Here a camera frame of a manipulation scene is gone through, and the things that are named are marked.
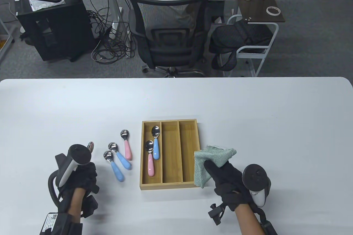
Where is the person's left hand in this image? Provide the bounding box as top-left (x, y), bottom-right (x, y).
top-left (58, 162), bottom-right (100, 200)

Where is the person's right hand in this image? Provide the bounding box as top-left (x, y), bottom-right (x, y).
top-left (204, 160), bottom-right (253, 212)

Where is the black white controller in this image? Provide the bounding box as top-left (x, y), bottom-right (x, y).
top-left (48, 144), bottom-right (92, 205)
top-left (242, 164), bottom-right (272, 207)

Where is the blue handled baby spoon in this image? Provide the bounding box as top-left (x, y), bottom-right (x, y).
top-left (103, 151), bottom-right (124, 182)
top-left (151, 126), bottom-right (161, 160)
top-left (108, 142), bottom-right (132, 170)

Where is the green fish scale cleaning cloth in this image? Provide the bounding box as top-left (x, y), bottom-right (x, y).
top-left (194, 145), bottom-right (237, 188)

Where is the person's left forearm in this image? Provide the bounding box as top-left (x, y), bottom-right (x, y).
top-left (68, 188), bottom-right (86, 223)

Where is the person's right forearm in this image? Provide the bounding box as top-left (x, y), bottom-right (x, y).
top-left (234, 203), bottom-right (265, 235)

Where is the wooden cutlery tray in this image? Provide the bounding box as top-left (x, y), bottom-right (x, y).
top-left (140, 119), bottom-right (203, 190)

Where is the black cabinet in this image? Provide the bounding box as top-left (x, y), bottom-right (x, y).
top-left (17, 0), bottom-right (95, 62)

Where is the black bag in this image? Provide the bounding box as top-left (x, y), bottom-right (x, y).
top-left (209, 20), bottom-right (273, 71)

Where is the black mesh office chair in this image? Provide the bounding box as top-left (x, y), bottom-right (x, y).
top-left (129, 0), bottom-right (210, 78)

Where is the silver foil bag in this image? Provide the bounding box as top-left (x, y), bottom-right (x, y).
top-left (29, 0), bottom-right (66, 12)

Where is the brown white side table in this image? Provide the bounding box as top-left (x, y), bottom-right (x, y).
top-left (223, 0), bottom-right (286, 77)

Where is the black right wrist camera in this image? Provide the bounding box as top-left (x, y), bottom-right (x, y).
top-left (207, 203), bottom-right (226, 225)

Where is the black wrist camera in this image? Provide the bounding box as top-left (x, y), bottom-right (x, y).
top-left (40, 195), bottom-right (99, 235)
top-left (207, 203), bottom-right (226, 225)

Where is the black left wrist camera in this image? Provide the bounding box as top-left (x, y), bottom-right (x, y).
top-left (40, 195), bottom-right (99, 235)

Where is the black cable bundle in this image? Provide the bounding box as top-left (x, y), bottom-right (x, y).
top-left (88, 9), bottom-right (138, 63)

